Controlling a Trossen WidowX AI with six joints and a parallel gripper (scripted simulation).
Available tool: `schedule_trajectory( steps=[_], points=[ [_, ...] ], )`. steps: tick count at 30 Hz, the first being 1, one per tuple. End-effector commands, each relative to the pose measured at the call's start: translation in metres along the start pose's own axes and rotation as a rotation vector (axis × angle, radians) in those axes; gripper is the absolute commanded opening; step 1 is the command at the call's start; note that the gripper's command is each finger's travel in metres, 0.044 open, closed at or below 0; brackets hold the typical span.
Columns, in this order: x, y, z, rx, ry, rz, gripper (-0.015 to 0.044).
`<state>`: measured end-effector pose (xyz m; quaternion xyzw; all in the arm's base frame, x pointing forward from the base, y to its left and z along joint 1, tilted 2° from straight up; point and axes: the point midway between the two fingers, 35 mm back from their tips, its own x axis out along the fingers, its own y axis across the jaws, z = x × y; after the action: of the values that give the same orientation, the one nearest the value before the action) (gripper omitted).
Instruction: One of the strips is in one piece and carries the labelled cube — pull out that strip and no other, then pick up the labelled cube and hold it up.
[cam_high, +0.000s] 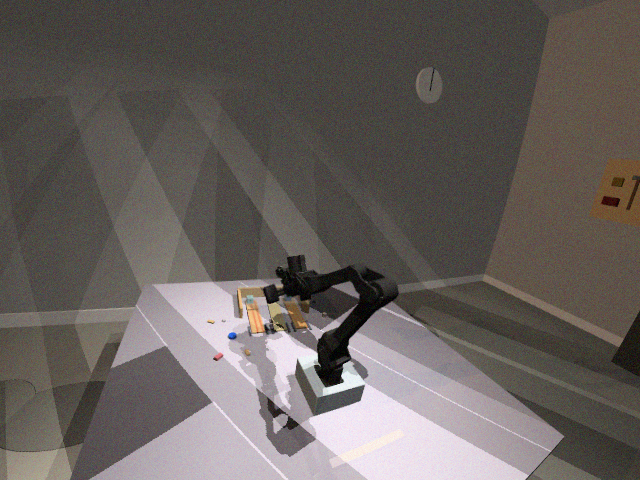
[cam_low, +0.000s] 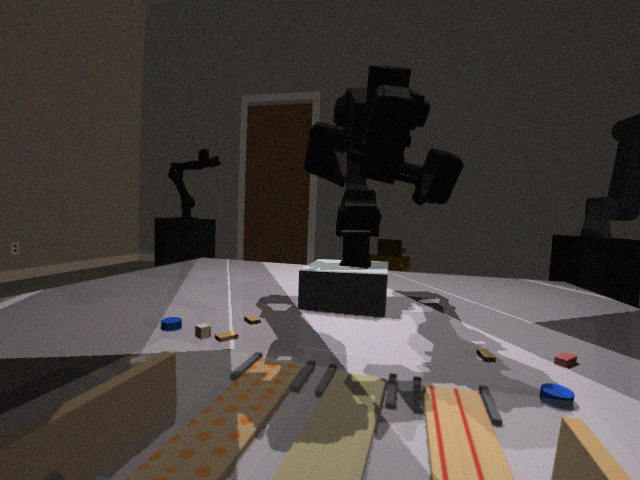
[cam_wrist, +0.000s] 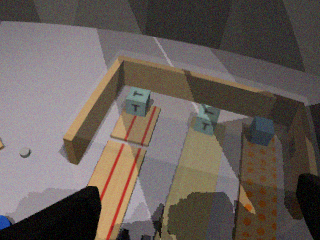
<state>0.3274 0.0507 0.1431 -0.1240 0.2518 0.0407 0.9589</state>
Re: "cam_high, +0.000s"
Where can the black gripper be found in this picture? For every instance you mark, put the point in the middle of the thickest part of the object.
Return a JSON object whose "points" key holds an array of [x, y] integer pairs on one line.
{"points": [[272, 295]]}

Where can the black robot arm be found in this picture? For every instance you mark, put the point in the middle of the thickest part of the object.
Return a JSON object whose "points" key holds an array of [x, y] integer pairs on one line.
{"points": [[376, 291]]}

